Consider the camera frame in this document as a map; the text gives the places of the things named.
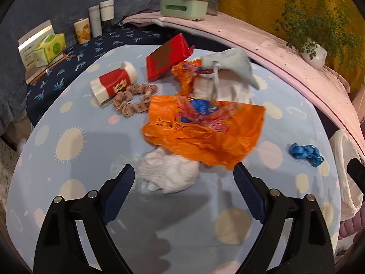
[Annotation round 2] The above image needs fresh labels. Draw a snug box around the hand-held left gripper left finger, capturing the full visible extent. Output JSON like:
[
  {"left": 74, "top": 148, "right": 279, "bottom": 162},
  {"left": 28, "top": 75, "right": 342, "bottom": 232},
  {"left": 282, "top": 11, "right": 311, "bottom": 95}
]
[{"left": 34, "top": 164, "right": 136, "bottom": 274}]

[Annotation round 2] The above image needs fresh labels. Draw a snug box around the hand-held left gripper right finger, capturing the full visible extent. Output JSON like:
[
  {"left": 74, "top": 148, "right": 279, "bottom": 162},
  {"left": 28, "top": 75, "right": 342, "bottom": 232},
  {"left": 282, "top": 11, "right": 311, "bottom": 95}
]
[{"left": 232, "top": 162, "right": 335, "bottom": 274}]

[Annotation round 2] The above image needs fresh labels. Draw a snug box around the white tissue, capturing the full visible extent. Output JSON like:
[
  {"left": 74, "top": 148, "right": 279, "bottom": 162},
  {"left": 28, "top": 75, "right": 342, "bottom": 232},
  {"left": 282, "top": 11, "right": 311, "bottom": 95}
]
[{"left": 136, "top": 148, "right": 200, "bottom": 194}]

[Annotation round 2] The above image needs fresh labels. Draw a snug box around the orange plastic bag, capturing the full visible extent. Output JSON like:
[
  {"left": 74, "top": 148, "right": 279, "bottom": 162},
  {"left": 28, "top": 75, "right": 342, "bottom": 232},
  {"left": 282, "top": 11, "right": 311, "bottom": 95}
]
[{"left": 142, "top": 61, "right": 266, "bottom": 171}]

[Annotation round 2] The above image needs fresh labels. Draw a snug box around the trash bin with white liner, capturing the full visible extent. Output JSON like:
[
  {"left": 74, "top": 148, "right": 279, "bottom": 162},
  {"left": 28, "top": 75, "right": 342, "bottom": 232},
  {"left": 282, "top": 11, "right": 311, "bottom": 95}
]
[{"left": 329, "top": 129, "right": 365, "bottom": 217}]

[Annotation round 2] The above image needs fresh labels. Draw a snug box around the red and white paper carton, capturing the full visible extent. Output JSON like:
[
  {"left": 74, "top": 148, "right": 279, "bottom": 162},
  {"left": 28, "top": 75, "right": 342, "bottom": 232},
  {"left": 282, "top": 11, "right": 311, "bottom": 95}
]
[{"left": 90, "top": 61, "right": 139, "bottom": 107}]

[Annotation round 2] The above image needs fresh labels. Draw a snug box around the crumpled blue wrapper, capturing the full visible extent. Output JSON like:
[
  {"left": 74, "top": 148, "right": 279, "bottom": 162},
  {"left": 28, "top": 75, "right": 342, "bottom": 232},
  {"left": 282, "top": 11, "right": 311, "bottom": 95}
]
[{"left": 289, "top": 143, "right": 325, "bottom": 168}]

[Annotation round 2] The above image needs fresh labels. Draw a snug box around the light blue dotted tablecloth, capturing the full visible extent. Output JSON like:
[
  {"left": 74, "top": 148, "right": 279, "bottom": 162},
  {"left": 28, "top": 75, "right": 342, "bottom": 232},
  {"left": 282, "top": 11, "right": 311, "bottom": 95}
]
[{"left": 6, "top": 44, "right": 341, "bottom": 274}]

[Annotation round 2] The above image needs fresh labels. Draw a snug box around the beige dotted scrunchie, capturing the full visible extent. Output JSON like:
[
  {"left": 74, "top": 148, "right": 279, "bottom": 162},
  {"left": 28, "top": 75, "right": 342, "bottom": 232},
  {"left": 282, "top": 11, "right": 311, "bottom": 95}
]
[{"left": 112, "top": 83, "right": 158, "bottom": 118}]

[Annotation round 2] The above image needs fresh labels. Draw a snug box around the white sock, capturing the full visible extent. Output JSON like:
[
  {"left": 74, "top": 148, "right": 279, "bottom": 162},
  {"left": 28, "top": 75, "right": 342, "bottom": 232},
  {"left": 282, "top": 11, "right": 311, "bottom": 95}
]
[{"left": 194, "top": 74, "right": 254, "bottom": 103}]

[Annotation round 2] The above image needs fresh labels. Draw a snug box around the dark blue floral cloth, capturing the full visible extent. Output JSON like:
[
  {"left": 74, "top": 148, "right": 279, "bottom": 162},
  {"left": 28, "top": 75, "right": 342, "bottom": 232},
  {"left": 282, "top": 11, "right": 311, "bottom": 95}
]
[{"left": 26, "top": 24, "right": 162, "bottom": 127}]

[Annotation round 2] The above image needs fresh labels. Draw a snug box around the grey sock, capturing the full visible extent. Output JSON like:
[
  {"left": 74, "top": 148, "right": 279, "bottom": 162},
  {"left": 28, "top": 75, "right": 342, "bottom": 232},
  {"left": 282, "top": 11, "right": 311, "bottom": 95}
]
[{"left": 200, "top": 48, "right": 260, "bottom": 90}]

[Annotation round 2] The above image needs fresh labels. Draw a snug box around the pink cloth with red stripe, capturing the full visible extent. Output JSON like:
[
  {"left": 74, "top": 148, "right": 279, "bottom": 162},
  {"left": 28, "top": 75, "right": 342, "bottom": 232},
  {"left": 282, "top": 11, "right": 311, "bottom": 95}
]
[{"left": 123, "top": 11, "right": 365, "bottom": 155}]

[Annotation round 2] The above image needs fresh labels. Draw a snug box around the orange pencil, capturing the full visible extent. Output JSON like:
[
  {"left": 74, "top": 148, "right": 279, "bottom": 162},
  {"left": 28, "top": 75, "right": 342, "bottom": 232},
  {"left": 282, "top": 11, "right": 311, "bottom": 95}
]
[{"left": 29, "top": 53, "right": 75, "bottom": 86}]

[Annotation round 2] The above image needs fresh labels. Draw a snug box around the red flat box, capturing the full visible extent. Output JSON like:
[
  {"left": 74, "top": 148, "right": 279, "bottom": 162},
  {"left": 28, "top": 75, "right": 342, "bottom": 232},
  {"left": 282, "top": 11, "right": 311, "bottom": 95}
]
[{"left": 146, "top": 33, "right": 195, "bottom": 82}]

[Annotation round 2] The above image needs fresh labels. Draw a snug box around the potted plant in white pot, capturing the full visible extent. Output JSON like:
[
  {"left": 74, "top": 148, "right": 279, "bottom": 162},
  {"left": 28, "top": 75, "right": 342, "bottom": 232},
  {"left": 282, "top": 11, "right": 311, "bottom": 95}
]
[{"left": 262, "top": 0, "right": 357, "bottom": 69}]

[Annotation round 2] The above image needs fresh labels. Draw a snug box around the green tissue pack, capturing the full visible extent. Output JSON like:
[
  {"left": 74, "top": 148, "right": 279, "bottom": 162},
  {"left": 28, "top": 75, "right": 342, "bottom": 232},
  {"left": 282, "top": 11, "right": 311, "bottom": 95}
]
[{"left": 33, "top": 33, "right": 67, "bottom": 64}]

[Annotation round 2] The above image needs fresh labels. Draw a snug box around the cup with yellow print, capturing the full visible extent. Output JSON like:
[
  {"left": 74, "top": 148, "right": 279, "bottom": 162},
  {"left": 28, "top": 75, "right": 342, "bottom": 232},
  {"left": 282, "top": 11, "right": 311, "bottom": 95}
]
[{"left": 73, "top": 18, "right": 92, "bottom": 45}]

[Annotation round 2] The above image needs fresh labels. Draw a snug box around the open white cardboard box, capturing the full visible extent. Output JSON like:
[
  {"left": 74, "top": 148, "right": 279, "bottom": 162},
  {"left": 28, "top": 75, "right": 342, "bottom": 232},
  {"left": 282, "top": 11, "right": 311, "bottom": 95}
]
[{"left": 18, "top": 20, "right": 67, "bottom": 84}]

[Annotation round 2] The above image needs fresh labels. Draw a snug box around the tall white tube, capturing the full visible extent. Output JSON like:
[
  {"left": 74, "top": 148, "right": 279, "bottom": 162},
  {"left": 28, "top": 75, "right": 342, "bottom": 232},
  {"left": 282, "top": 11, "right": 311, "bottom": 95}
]
[{"left": 88, "top": 6, "right": 102, "bottom": 38}]

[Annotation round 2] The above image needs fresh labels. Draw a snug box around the white jar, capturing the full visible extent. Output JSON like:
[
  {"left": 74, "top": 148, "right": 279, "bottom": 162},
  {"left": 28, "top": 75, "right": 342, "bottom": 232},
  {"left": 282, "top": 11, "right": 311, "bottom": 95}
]
[{"left": 99, "top": 1, "right": 115, "bottom": 22}]

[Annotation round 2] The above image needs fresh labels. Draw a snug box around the mustard yellow cloth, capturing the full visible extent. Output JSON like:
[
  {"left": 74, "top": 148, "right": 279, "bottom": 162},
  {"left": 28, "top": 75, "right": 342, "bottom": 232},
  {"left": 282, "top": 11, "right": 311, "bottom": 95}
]
[{"left": 218, "top": 0, "right": 365, "bottom": 93}]

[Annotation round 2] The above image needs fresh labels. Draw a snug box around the green tissue box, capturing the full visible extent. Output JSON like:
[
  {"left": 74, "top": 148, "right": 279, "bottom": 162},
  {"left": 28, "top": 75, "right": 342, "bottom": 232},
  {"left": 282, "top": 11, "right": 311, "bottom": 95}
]
[{"left": 160, "top": 0, "right": 208, "bottom": 21}]

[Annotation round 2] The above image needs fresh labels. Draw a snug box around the blue-grey fabric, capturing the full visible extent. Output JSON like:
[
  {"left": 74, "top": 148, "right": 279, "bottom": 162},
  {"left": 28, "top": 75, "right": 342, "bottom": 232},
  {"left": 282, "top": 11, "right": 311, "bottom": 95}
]
[{"left": 0, "top": 0, "right": 210, "bottom": 137}]

